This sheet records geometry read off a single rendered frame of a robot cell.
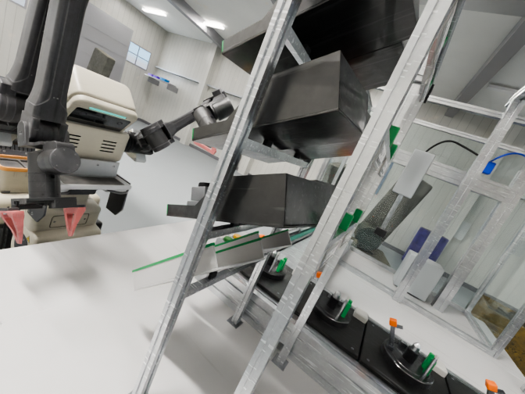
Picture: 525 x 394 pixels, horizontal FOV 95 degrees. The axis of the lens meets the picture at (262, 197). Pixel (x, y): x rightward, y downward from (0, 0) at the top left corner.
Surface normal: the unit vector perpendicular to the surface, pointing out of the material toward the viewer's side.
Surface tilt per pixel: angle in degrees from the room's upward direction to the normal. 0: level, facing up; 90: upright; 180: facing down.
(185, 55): 90
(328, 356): 90
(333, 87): 90
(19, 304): 0
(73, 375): 0
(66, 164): 63
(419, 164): 90
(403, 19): 155
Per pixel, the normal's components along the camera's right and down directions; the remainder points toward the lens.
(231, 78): -0.44, 0.02
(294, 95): -0.60, -0.07
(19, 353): 0.39, -0.90
